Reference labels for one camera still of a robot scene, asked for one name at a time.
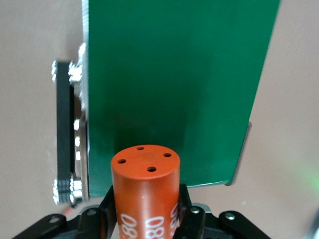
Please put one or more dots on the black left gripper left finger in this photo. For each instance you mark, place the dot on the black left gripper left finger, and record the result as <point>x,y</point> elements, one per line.
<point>107,211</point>

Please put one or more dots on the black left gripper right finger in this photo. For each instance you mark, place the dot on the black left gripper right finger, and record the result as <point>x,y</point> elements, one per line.
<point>187,219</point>

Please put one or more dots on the orange 4680 cylinder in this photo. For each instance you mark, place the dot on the orange 4680 cylinder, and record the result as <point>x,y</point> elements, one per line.
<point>147,194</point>

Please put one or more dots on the green belt conveyor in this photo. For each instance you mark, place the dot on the green belt conveyor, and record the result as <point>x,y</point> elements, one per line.
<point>162,74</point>

